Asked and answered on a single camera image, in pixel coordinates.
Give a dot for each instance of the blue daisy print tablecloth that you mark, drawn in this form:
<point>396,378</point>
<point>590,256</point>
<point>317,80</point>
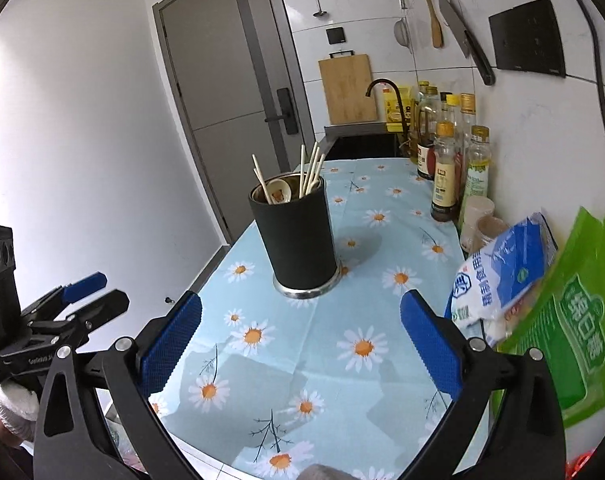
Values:
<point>302,350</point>

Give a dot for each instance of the wooden spatula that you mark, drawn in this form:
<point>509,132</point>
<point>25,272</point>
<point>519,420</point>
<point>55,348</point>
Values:
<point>435,30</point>

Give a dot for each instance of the black sink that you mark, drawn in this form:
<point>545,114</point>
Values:
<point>362,145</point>

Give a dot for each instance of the row of condiment bottles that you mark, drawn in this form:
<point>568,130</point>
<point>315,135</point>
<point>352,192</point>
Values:
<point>445,180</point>

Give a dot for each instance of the yellow packet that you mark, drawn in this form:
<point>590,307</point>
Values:
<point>395,110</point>

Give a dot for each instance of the bundle of wooden chopsticks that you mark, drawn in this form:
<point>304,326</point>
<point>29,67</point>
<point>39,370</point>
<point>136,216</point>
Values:
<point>302,170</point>

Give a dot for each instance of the black curved faucet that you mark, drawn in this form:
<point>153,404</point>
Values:
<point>382,80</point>

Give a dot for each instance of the metal strainer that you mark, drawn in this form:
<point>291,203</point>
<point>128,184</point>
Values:
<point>402,32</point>

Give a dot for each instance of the kitchen knife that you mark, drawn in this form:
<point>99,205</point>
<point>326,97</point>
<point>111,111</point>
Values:
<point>452,15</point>

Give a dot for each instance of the blue white salt bag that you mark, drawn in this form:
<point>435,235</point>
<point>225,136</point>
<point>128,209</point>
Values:
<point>502,270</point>

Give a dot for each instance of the clear plastic bag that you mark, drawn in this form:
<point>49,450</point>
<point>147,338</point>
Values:
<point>125,460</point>

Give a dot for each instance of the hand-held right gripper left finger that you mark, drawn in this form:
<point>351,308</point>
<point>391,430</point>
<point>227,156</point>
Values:
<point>175,340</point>

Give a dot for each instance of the white-lidded jar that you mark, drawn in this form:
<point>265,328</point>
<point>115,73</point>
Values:
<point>490,232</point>
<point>477,210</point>

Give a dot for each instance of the red printed box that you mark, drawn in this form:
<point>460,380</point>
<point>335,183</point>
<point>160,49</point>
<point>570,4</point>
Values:
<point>580,467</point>

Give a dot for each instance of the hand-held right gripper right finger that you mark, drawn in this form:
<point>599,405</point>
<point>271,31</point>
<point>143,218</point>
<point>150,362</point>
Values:
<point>430,345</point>

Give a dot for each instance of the green sugar bag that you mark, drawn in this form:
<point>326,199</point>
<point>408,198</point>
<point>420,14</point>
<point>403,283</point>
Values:
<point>567,340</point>

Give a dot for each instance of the wooden cutting board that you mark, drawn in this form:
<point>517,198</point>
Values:
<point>347,90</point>

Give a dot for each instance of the black wall panel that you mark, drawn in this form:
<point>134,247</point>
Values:
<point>527,35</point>

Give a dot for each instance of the person's left hand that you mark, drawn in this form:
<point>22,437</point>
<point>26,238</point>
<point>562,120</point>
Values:
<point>15,405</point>

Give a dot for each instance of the beige spoon with bear print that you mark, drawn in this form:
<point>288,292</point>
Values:
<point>277,191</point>

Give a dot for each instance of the black cylindrical utensil holder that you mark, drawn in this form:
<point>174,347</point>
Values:
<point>295,240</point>

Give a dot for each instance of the grey door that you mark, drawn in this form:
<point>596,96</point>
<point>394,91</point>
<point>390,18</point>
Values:
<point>222,60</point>

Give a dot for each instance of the black wall switch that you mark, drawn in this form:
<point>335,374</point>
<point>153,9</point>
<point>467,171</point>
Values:
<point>335,35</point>

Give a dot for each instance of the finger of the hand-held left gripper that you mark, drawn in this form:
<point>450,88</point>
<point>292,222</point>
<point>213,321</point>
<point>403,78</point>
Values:
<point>107,305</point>
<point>85,285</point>

